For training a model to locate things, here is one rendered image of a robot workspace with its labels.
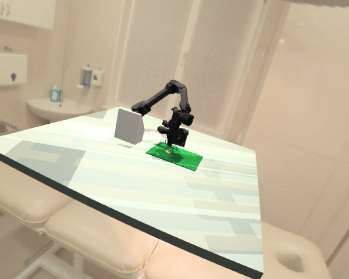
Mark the green circuit board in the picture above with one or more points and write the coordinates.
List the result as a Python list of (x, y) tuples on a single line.
[(179, 157)]

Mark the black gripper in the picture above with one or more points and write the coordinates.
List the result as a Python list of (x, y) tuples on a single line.
[(174, 127)]

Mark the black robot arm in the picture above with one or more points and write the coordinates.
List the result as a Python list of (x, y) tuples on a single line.
[(173, 86)]

